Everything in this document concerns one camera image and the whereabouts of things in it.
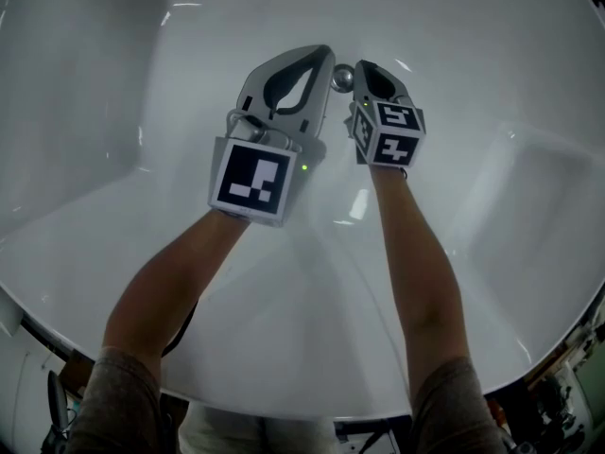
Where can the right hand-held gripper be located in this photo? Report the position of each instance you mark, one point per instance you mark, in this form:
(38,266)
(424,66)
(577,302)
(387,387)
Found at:
(392,135)

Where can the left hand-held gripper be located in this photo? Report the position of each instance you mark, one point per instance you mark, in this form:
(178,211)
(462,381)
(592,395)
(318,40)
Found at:
(250,182)

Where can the chrome bathtub drain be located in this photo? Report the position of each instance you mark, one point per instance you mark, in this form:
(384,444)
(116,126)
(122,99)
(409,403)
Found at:
(343,78)

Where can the person's right forearm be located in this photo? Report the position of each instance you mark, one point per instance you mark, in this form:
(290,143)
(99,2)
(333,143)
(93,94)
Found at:
(416,263)

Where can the person's left forearm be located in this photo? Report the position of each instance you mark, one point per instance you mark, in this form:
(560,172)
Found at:
(179,277)

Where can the white bathtub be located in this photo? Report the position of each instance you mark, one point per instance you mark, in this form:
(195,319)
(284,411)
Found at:
(142,253)

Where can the person's grey printed t-shirt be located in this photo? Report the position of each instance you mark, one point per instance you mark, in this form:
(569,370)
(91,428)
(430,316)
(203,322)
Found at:
(123,395)

